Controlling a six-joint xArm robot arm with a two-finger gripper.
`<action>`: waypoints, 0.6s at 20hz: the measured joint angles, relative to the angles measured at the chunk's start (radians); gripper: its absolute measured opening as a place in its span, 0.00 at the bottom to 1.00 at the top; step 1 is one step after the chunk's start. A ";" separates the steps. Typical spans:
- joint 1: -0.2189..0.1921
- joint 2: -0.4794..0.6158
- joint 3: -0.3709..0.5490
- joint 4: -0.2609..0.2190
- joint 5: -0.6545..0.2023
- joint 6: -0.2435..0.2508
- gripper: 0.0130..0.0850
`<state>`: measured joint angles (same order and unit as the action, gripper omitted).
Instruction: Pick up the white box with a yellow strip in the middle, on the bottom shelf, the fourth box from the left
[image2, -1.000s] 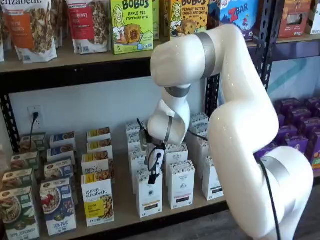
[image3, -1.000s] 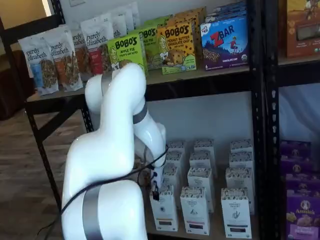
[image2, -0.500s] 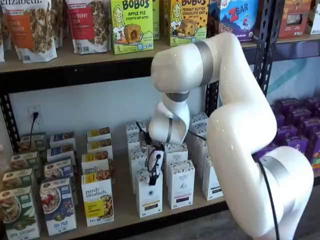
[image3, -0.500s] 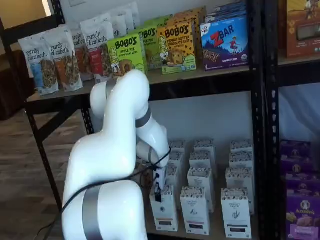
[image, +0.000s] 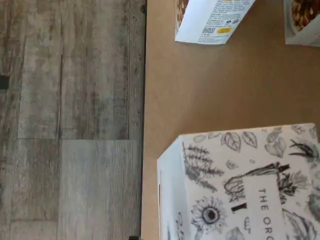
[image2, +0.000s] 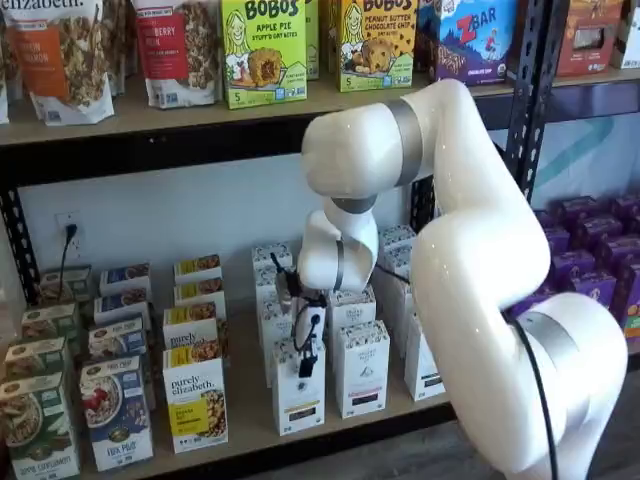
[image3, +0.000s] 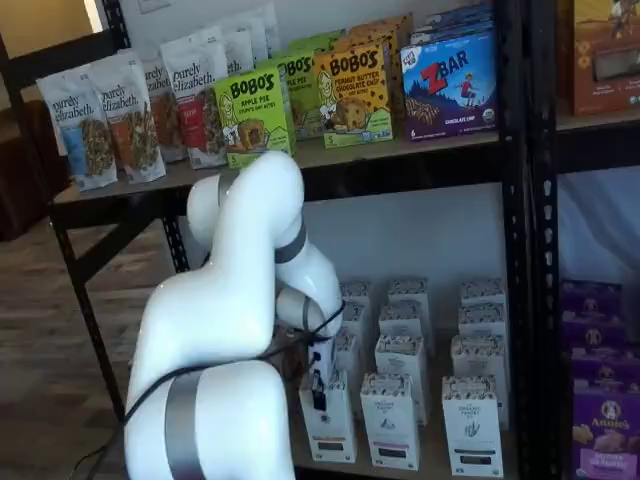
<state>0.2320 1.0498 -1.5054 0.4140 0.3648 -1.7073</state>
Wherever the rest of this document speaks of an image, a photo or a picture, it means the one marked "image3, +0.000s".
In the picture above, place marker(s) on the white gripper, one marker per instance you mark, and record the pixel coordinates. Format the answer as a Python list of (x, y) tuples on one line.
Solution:
[(324, 360)]

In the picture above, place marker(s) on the white box yellow strip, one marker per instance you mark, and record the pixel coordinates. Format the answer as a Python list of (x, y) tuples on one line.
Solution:
[(356, 320), (357, 290), (350, 370), (335, 435)]

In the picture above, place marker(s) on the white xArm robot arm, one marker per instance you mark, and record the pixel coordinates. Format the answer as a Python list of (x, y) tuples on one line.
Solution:
[(225, 300)]

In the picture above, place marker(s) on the white box pink strip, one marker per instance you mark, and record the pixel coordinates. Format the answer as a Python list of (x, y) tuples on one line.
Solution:
[(407, 290), (390, 425), (405, 320), (402, 355)]

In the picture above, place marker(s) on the white box dark strip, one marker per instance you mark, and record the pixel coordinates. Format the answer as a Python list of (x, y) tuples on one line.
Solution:
[(482, 290), (482, 320), (472, 430), (480, 357)]

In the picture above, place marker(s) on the black metal shelf rack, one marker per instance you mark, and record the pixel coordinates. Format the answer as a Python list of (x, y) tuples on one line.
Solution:
[(545, 200), (515, 250)]

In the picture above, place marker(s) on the green Bobo's apple pie box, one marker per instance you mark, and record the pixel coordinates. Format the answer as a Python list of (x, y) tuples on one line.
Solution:
[(302, 100), (320, 42), (255, 120)]

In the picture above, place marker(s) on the purple Annie's box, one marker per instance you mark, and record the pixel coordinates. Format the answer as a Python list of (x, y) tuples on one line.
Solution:
[(605, 370), (597, 335), (607, 435), (592, 300)]

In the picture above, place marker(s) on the yellow Bobo's peanut butter box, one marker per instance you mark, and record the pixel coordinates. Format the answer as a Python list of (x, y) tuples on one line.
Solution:
[(350, 100), (360, 37), (395, 25)]

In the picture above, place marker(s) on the blue Zbar box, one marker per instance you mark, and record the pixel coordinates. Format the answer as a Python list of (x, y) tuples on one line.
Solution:
[(450, 32), (465, 14), (450, 100)]

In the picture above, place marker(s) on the orange brown snack box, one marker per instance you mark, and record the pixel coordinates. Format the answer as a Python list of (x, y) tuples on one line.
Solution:
[(605, 75)]

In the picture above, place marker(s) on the red purely elizabeth granola bag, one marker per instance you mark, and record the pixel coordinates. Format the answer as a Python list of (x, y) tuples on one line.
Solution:
[(200, 110)]

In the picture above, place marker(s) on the orange purely elizabeth granola bag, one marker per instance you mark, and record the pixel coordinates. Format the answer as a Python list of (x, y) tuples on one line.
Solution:
[(169, 125), (132, 135)]

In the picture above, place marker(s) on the pale blue backdrop sheet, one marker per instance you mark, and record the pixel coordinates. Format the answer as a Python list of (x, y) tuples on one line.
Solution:
[(600, 225)]

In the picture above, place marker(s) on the white purely elizabeth granola bag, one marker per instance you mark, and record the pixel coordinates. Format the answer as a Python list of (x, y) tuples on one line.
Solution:
[(265, 30), (237, 50)]

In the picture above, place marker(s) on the blue purely elizabeth granola bag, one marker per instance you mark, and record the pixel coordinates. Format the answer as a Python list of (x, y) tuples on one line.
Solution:
[(75, 135)]

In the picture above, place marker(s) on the dark brown sofa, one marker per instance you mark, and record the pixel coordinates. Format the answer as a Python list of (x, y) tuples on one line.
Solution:
[(20, 190)]

